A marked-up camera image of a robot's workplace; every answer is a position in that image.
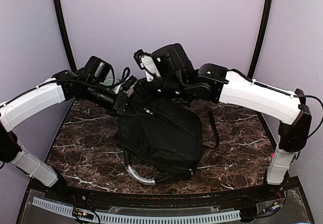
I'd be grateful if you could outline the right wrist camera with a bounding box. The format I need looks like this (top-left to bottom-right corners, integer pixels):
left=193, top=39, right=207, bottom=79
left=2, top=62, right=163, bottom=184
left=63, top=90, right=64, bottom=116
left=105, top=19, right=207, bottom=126
left=134, top=49, right=161, bottom=82

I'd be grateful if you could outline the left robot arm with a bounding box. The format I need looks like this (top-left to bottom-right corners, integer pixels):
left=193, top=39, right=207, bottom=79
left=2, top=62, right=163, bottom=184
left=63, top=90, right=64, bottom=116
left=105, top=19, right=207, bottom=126
left=1, top=56, right=130, bottom=202

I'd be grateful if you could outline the black right frame post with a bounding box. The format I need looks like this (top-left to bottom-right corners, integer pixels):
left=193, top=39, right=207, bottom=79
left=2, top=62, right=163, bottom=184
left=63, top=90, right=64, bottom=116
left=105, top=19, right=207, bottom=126
left=247, top=0, right=272, bottom=78

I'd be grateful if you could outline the pale green bowl on plate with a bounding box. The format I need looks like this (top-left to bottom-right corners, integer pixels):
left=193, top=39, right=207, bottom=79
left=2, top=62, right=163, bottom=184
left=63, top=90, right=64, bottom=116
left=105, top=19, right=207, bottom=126
left=103, top=78, right=116, bottom=86

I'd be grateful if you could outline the black student backpack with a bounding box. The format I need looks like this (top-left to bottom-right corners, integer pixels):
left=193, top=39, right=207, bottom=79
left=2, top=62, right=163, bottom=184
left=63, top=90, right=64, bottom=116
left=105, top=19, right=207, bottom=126
left=113, top=99, right=220, bottom=186

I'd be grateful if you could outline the white slotted cable duct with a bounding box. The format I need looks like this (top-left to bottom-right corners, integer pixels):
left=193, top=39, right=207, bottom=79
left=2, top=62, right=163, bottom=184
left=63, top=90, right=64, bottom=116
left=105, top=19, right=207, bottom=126
left=31, top=197, right=241, bottom=223

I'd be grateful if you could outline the black frame post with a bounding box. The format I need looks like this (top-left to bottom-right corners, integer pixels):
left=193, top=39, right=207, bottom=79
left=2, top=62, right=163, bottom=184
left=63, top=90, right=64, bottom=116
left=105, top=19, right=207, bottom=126
left=247, top=0, right=272, bottom=78
left=53, top=0, right=77, bottom=71

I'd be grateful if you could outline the cream floral mug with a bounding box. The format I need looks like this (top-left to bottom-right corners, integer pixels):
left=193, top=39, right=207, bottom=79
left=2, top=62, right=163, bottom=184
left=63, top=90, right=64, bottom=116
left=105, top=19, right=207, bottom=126
left=206, top=102, right=219, bottom=110

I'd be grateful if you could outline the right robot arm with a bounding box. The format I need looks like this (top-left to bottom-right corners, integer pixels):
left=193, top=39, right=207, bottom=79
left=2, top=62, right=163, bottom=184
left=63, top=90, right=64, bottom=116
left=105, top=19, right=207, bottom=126
left=134, top=43, right=313, bottom=201

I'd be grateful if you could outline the black left frame post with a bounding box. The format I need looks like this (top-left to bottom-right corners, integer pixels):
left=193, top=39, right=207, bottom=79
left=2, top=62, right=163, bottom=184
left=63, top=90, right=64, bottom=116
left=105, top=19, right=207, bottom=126
left=53, top=0, right=77, bottom=71

